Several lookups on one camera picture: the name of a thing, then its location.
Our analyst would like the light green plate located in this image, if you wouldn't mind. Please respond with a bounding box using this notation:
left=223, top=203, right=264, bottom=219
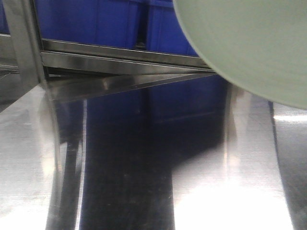
left=174, top=0, right=307, bottom=109

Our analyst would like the stainless steel shelf rack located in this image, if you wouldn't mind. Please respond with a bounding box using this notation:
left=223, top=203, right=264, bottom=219
left=0, top=0, right=217, bottom=110

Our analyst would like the blue plastic bin right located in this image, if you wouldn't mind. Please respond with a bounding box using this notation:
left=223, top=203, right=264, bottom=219
left=146, top=0, right=197, bottom=57

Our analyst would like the blue plastic bin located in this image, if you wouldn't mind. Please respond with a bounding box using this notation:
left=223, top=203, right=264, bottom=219
left=35, top=0, right=145, bottom=49
left=146, top=0, right=197, bottom=57

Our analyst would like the blue plastic bin left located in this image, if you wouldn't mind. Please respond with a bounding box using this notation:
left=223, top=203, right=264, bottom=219
left=35, top=0, right=145, bottom=49

